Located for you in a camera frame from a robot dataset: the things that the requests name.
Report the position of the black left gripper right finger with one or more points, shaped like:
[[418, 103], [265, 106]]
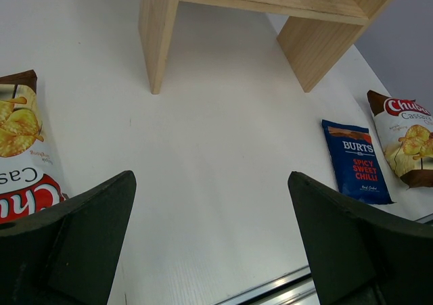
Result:
[[359, 254]]

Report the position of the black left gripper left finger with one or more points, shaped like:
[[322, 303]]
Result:
[[68, 254]]

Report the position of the brown Chuba cassava chips bag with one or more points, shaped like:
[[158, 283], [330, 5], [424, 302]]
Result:
[[30, 176]]

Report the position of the wooden two-tier shelf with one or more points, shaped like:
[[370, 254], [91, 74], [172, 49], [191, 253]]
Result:
[[313, 35]]

